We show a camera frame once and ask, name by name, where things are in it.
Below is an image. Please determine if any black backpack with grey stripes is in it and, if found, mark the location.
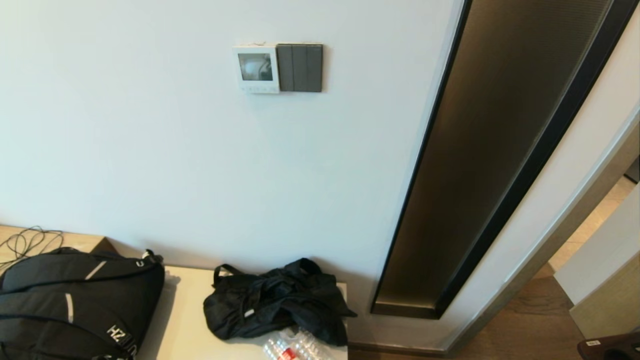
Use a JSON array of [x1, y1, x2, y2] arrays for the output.
[[0, 247, 166, 360]]

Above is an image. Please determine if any dark grey wall switch panel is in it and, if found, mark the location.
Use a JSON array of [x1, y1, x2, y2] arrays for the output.
[[276, 43, 324, 93]]

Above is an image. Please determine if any black crumpled cloth bag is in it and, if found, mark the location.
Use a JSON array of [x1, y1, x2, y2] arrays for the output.
[[203, 258, 358, 347]]

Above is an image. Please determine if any light wooden desk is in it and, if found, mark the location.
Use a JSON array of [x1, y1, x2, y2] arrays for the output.
[[0, 225, 121, 273]]

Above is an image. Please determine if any white door with wood base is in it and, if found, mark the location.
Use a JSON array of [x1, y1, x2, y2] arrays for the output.
[[554, 182, 640, 340]]

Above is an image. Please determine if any white wall thermostat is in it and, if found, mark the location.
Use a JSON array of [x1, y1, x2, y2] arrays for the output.
[[232, 45, 281, 95]]

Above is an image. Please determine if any clear water bottle red label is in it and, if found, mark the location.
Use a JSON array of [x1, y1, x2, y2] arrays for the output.
[[263, 338, 301, 360]]

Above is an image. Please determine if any dark brown wooden table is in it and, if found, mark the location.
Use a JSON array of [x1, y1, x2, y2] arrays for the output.
[[577, 332, 640, 360]]

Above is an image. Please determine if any clear water bottle without label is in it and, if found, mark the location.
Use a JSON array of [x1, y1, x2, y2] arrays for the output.
[[287, 327, 333, 360]]

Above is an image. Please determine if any grey door frame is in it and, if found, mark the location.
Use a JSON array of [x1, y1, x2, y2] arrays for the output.
[[440, 102, 640, 357]]

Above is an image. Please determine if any thin black cable bundle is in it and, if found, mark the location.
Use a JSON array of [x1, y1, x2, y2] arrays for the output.
[[0, 226, 65, 273]]

